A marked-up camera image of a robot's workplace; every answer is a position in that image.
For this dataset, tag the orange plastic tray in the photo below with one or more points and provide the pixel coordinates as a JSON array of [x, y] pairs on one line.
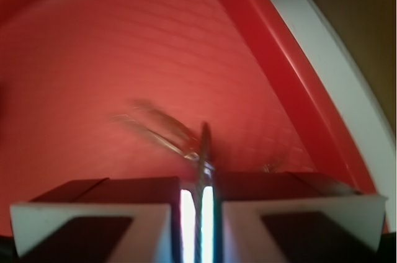
[[271, 93]]

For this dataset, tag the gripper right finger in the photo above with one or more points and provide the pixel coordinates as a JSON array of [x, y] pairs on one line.
[[295, 217]]

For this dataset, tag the silver keys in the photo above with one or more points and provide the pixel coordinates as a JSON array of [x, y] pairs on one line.
[[196, 148]]

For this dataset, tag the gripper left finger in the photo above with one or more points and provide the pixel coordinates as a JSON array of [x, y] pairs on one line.
[[101, 220]]

